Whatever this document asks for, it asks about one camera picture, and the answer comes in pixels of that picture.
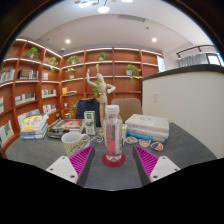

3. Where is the stack of white books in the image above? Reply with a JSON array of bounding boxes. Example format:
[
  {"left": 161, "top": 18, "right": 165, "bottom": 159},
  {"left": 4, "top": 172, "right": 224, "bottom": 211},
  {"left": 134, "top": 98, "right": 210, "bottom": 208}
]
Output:
[{"left": 124, "top": 113, "right": 170, "bottom": 144}]

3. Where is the branched ceiling lamp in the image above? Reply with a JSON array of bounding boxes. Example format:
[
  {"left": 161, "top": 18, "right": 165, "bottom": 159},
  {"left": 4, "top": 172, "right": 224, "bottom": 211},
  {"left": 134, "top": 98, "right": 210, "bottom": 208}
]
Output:
[{"left": 73, "top": 0, "right": 134, "bottom": 14}]

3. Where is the ceiling air vent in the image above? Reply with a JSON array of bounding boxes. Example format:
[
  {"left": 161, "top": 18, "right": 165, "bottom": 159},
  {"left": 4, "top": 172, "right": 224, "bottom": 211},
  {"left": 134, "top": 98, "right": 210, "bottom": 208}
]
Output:
[{"left": 116, "top": 14, "right": 147, "bottom": 23}]

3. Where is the wooden artist mannequin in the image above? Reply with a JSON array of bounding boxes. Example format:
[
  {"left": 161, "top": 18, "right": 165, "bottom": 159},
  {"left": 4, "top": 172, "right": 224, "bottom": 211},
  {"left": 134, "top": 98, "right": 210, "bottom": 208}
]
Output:
[{"left": 85, "top": 63, "right": 117, "bottom": 138}]

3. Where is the white poster sheet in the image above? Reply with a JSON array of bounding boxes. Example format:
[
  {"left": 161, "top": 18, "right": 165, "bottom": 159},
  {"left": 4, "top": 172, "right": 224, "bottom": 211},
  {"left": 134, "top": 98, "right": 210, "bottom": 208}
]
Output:
[{"left": 156, "top": 55, "right": 166, "bottom": 73}]

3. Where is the stack of dark books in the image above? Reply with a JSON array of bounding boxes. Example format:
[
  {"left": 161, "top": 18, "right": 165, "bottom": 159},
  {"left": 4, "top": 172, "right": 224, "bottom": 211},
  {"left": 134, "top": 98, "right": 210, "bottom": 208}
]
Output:
[{"left": 45, "top": 118, "right": 85, "bottom": 139}]

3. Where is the small green white box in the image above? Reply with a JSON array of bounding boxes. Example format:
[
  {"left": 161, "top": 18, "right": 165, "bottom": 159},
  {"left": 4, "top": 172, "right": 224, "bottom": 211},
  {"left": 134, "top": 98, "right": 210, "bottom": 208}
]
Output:
[{"left": 120, "top": 123, "right": 128, "bottom": 146}]

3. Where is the small round badge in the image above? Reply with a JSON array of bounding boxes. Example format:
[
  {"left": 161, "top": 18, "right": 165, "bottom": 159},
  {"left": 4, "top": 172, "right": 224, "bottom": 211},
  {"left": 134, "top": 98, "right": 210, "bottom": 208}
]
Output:
[
  {"left": 149, "top": 141, "right": 165, "bottom": 152},
  {"left": 124, "top": 135, "right": 139, "bottom": 145},
  {"left": 138, "top": 139, "right": 152, "bottom": 149},
  {"left": 90, "top": 134, "right": 105, "bottom": 145}
]

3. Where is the black curtain rail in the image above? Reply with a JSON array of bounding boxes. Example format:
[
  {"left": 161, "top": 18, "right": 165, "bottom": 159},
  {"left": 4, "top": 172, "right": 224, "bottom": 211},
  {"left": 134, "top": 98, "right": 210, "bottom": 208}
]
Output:
[{"left": 175, "top": 44, "right": 216, "bottom": 59}]

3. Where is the dark framed window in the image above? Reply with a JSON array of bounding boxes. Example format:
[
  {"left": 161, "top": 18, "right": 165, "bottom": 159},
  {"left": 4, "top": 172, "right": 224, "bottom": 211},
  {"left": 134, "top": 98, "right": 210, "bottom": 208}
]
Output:
[{"left": 206, "top": 53, "right": 223, "bottom": 66}]

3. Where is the tall green white carton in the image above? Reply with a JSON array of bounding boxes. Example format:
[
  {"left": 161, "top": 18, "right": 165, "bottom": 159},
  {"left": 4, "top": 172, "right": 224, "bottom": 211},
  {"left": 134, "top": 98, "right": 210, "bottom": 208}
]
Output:
[{"left": 83, "top": 110, "right": 97, "bottom": 136}]

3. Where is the dark blue chair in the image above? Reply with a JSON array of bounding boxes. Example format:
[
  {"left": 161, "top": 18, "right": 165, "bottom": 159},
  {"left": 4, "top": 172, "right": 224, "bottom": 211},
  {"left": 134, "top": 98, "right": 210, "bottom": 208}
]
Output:
[{"left": 74, "top": 98, "right": 102, "bottom": 128}]

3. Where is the red-brown wooden shelf unit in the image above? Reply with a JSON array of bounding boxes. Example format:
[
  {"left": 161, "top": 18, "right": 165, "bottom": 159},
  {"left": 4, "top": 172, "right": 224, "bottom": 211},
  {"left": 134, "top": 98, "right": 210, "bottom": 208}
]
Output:
[{"left": 0, "top": 37, "right": 166, "bottom": 158}]

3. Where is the stack of colourful books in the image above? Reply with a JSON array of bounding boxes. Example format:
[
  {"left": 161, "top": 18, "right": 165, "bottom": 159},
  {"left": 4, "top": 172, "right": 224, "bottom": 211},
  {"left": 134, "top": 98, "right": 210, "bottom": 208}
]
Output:
[{"left": 19, "top": 113, "right": 50, "bottom": 140}]

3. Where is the grey sheer curtain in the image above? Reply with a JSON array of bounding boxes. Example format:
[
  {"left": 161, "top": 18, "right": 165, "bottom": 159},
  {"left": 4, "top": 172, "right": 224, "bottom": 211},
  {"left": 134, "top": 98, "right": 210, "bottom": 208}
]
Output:
[{"left": 178, "top": 53, "right": 209, "bottom": 69}]

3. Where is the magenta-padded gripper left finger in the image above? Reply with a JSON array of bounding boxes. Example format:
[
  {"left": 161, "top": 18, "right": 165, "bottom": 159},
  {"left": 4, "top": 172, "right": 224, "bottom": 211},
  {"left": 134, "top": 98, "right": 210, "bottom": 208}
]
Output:
[{"left": 45, "top": 145, "right": 96, "bottom": 188}]

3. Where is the flat round red coaster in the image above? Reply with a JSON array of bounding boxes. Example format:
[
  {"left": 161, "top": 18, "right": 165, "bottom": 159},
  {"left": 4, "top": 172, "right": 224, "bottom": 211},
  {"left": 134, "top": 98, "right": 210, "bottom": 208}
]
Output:
[{"left": 101, "top": 152, "right": 127, "bottom": 168}]

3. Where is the tan upholstered chair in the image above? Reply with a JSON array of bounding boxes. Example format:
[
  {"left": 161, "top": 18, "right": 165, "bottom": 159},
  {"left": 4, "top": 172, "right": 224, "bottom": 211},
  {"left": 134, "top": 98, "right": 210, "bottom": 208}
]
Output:
[{"left": 110, "top": 97, "right": 144, "bottom": 124}]

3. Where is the clear plastic water bottle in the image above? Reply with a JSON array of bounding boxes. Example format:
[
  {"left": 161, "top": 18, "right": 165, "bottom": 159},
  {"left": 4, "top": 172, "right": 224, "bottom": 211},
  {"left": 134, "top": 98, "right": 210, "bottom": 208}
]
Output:
[{"left": 102, "top": 104, "right": 124, "bottom": 163}]

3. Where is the yellow striped white mug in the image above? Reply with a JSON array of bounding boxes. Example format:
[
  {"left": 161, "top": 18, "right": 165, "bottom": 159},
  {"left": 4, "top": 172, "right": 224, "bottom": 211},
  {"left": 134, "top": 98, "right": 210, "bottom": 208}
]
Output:
[{"left": 60, "top": 131, "right": 91, "bottom": 158}]

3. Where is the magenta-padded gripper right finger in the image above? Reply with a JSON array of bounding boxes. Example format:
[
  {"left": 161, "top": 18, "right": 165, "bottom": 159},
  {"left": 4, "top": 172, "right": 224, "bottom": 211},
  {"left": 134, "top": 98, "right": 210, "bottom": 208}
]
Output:
[{"left": 131, "top": 145, "right": 181, "bottom": 187}]

